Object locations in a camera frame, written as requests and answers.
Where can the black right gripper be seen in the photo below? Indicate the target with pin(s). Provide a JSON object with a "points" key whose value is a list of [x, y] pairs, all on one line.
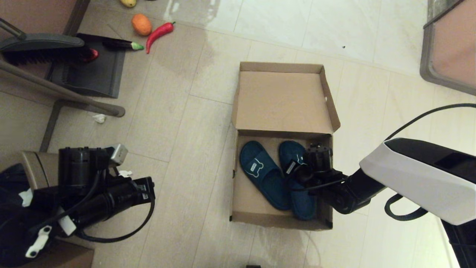
{"points": [[319, 158]]}

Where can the crumpled white tissue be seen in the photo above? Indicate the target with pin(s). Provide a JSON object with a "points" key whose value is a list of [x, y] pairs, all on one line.
{"points": [[99, 118], [26, 197], [125, 173]]}

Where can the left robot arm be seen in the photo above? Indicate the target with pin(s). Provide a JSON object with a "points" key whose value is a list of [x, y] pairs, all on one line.
{"points": [[15, 230]]}

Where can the black dustpan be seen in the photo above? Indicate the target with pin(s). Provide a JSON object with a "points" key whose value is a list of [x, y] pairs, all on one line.
{"points": [[96, 76]]}

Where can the brown furniture panel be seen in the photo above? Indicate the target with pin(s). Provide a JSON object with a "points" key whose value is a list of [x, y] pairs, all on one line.
{"points": [[37, 14]]}

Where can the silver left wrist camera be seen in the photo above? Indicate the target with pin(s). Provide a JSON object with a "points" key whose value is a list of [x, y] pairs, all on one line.
{"points": [[118, 154]]}

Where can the brown cardboard shoe box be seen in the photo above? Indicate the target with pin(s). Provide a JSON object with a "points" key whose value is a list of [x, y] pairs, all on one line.
{"points": [[282, 104]]}

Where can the brown table with grey rim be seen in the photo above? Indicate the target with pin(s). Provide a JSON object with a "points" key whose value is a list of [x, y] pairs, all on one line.
{"points": [[453, 42]]}

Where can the red toy chili pepper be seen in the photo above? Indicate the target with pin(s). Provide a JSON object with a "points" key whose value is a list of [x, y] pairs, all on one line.
{"points": [[159, 33]]}

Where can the black broom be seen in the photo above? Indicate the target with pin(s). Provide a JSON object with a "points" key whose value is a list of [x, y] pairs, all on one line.
{"points": [[44, 41]]}

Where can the blue slipper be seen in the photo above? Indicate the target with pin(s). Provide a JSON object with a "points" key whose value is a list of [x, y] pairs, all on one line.
{"points": [[303, 209], [266, 182]]}

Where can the brown metal furniture frame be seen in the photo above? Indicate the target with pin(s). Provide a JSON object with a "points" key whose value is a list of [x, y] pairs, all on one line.
{"points": [[55, 90]]}

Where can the dark toy eggplant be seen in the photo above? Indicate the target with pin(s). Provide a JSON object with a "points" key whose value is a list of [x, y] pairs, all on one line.
{"points": [[118, 44]]}

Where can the small red toy fruit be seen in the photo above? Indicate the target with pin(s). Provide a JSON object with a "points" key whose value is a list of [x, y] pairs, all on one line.
{"points": [[93, 55]]}

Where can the orange toy fruit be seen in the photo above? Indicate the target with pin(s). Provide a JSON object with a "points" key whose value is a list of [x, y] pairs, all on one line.
{"points": [[141, 25]]}

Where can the yellow toy mango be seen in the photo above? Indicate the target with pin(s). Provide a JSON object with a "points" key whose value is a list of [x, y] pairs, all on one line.
{"points": [[128, 2]]}

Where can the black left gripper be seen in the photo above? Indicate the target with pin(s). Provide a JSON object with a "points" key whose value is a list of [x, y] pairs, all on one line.
{"points": [[81, 165]]}

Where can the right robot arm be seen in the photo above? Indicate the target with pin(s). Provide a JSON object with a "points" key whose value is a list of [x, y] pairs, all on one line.
{"points": [[416, 175]]}

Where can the closed brown cardboard carton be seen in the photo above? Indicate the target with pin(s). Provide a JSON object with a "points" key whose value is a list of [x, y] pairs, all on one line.
{"points": [[74, 258]]}

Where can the black bin liner bag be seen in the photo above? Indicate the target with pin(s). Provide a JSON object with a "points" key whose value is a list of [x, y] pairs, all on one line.
{"points": [[9, 178]]}

